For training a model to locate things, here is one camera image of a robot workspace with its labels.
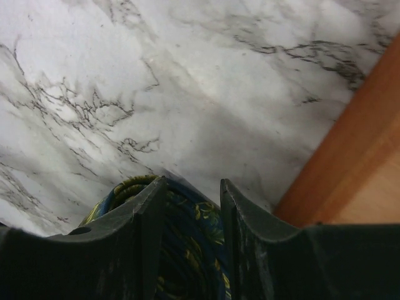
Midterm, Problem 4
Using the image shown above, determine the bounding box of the wooden compartment tray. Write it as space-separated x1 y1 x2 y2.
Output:
274 39 399 227

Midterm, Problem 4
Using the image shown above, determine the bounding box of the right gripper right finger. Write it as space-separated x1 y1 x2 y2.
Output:
220 179 399 299

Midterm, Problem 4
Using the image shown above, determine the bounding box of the navy yellow floral tie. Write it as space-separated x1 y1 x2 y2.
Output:
77 174 234 300

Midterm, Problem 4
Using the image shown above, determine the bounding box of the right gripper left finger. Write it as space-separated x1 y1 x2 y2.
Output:
1 177 167 299

